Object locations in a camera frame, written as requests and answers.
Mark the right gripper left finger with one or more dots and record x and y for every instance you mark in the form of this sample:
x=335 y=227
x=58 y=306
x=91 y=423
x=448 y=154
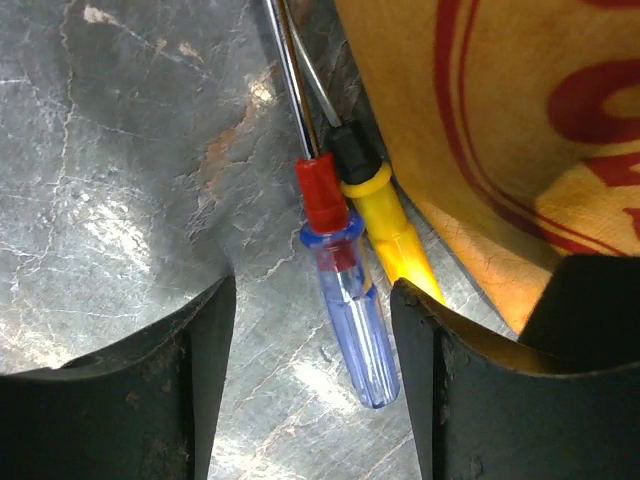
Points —
x=145 y=407

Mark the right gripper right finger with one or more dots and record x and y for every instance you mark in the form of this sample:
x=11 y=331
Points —
x=483 y=406

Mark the blue yellow screwdriver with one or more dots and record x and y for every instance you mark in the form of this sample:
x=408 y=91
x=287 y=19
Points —
x=333 y=234

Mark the yellow handled screwdriver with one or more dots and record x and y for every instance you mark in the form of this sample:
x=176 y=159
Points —
x=366 y=180

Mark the yellow tote bag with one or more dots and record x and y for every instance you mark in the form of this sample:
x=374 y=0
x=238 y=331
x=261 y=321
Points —
x=513 y=126

